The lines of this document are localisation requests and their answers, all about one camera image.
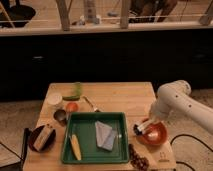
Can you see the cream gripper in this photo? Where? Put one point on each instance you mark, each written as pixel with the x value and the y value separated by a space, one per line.
pixel 153 120

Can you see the red bowl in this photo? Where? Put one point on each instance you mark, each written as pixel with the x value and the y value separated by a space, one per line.
pixel 154 135

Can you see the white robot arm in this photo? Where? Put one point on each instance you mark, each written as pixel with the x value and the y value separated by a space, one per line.
pixel 176 96

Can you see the bunch of dark grapes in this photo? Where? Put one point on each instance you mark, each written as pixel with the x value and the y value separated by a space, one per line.
pixel 138 162

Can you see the blue folded cloth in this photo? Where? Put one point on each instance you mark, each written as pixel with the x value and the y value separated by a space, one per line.
pixel 105 135

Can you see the metal spoon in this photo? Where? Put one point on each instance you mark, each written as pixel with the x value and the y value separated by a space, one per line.
pixel 95 109

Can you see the green plastic tray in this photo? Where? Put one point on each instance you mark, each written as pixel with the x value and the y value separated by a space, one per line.
pixel 82 124

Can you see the yellow corn cob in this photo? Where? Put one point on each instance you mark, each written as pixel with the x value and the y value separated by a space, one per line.
pixel 75 147

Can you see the orange tomato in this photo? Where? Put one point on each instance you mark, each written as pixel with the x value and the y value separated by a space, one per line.
pixel 71 107

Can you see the small metal cup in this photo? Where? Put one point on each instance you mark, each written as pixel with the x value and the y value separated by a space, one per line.
pixel 60 115

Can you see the white cup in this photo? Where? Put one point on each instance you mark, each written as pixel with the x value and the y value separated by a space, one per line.
pixel 54 99

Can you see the dark round plate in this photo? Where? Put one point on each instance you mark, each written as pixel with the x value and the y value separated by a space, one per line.
pixel 33 136

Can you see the sandwich slice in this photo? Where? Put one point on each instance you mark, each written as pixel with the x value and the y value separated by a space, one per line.
pixel 43 137

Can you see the black stand left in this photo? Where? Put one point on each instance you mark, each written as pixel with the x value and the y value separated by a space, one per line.
pixel 18 166

